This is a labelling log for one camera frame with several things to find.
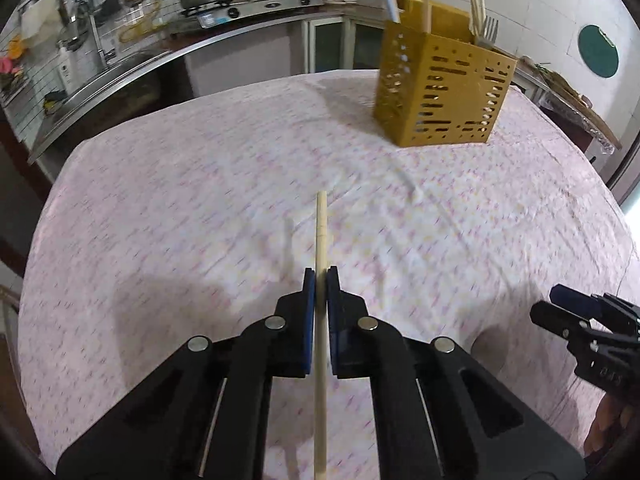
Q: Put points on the wooden board with vegetables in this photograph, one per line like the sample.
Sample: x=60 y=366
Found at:
x=575 y=107

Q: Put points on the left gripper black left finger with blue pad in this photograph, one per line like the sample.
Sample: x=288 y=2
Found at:
x=203 y=412

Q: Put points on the chrome faucet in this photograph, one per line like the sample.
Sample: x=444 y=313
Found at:
x=80 y=27

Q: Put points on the white soap bottle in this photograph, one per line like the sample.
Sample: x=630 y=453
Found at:
x=66 y=70

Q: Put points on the steel kitchen sink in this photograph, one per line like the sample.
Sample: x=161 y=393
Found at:
x=101 y=87

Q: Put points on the silver fork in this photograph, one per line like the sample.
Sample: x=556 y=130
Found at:
x=488 y=36

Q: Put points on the yellow perforated utensil holder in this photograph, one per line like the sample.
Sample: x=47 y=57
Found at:
x=438 y=88

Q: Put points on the wooden chopstick pair right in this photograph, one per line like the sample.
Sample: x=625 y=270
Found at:
x=477 y=18

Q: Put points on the silver gas stove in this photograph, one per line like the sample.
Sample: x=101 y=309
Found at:
x=220 y=14

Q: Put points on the pink floral tablecloth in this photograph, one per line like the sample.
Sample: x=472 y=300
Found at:
x=197 y=218

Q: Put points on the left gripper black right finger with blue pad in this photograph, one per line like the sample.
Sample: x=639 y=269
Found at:
x=438 y=413

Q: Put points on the light wooden chopstick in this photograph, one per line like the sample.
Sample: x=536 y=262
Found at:
x=320 y=338

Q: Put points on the green round cutting board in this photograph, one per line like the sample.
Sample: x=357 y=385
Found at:
x=598 y=51

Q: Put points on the light blue utensil handle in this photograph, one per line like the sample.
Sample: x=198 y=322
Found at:
x=392 y=9

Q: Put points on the person's right hand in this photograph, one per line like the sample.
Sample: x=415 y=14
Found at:
x=611 y=418

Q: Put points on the kitchen counter with cabinets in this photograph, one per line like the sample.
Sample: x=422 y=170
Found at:
x=231 y=57

